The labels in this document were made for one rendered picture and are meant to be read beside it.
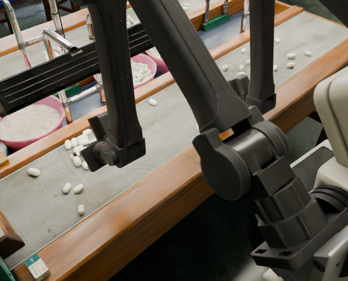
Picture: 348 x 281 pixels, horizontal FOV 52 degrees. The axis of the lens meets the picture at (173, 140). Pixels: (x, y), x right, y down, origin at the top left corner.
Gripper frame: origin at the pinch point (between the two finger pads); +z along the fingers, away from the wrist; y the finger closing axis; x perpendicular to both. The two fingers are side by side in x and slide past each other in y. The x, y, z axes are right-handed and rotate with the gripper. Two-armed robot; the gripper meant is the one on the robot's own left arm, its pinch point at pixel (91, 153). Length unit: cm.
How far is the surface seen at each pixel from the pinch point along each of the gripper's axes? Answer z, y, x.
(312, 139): 48, -146, 71
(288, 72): 2, -93, 13
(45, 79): -7.0, 3.4, -23.0
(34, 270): -7.8, 28.3, 16.3
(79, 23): 75, -50, -49
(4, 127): 42.8, 10.6, -18.0
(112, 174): 6.7, -4.6, 10.0
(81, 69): -6.7, -6.6, -21.7
